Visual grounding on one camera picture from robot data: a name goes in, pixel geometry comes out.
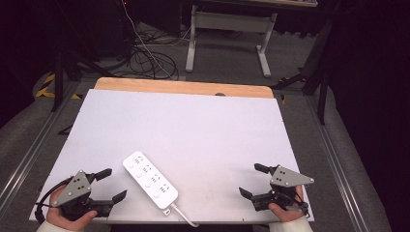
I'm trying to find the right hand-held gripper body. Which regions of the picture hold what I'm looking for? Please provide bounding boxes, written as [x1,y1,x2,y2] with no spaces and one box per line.
[251,164,315,213]

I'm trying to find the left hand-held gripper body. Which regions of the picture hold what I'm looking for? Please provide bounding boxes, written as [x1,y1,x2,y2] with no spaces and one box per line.
[51,169,114,221]

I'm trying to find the black floor cables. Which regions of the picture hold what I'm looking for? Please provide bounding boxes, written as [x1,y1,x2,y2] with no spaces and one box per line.
[116,18,201,81]

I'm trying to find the white floor cable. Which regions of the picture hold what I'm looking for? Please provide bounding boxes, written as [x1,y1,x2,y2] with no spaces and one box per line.
[121,0,192,80]

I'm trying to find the black metal stand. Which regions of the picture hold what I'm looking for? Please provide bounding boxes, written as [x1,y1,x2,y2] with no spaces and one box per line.
[51,0,114,113]
[270,18,335,126]

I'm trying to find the white table board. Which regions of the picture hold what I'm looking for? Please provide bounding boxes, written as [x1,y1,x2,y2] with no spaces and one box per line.
[28,88,315,225]

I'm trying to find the wooden table top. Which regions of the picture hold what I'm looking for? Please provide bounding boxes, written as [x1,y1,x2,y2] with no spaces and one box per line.
[94,76,275,100]

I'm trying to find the white power strip cable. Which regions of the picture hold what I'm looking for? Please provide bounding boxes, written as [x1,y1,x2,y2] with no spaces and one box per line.
[162,202,200,228]

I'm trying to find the person's left hand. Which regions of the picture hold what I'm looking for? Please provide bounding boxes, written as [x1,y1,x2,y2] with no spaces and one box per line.
[45,185,99,232]

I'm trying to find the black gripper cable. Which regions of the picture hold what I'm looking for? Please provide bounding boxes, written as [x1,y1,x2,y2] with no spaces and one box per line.
[34,177,73,224]
[291,194,310,218]

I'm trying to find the person's right hand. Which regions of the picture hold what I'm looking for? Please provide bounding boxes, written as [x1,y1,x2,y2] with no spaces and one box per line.
[268,185,306,223]

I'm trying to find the white power strip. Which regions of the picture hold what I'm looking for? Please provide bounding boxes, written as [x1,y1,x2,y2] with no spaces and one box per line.
[122,151,180,211]

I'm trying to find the white metal desk frame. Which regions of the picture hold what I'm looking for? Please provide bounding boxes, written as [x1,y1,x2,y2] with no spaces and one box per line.
[185,4,278,78]

